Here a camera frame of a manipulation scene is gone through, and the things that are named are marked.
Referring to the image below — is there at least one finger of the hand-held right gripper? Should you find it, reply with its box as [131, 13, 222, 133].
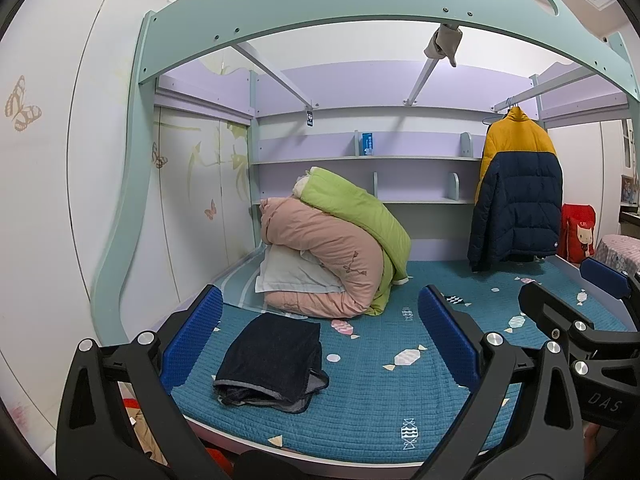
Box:
[580, 257, 640, 311]
[517, 282, 640, 357]

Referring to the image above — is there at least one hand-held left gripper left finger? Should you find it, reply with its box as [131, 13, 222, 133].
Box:
[55, 284, 231, 480]

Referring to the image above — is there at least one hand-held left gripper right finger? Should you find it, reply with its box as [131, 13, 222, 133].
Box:
[410, 285, 586, 480]

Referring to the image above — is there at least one dark denim jacket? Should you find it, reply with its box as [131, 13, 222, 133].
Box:
[212, 312, 331, 415]

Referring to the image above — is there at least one pink patterned covered stool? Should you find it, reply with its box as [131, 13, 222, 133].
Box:
[597, 234, 640, 276]

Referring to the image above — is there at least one red cartoon bag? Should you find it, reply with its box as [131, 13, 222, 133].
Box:
[557, 203, 598, 263]

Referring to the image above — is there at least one dark desk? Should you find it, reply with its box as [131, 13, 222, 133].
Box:
[620, 207, 640, 238]

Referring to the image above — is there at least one striped light blue pillow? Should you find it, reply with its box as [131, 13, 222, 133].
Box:
[217, 255, 268, 308]

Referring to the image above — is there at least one beige cloth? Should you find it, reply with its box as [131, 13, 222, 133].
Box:
[122, 405, 168, 466]

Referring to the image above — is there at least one blue quilted mattress cover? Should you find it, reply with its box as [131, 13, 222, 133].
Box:
[167, 259, 631, 466]

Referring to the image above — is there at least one yellow and navy puffer jacket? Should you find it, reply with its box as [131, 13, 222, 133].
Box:
[467, 106, 563, 272]

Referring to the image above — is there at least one white pillow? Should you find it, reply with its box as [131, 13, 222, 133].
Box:
[255, 245, 346, 295]

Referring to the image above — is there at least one red cloth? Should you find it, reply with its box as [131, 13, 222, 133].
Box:
[202, 447, 236, 480]

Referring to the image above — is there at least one pink quilt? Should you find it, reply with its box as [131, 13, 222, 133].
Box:
[260, 196, 383, 318]

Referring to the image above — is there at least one green quilt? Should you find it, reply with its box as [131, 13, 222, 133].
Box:
[300, 167, 412, 316]

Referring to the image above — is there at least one white wardrobe with butterfly decals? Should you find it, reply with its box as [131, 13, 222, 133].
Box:
[0, 0, 256, 461]

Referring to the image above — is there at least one grey hanging cloth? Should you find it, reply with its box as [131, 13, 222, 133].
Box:
[424, 22, 463, 68]

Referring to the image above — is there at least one lavender wall shelf unit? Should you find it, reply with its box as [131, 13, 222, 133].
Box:
[250, 130, 483, 206]

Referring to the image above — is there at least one teal loft bed frame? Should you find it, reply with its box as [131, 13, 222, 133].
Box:
[95, 0, 640, 468]

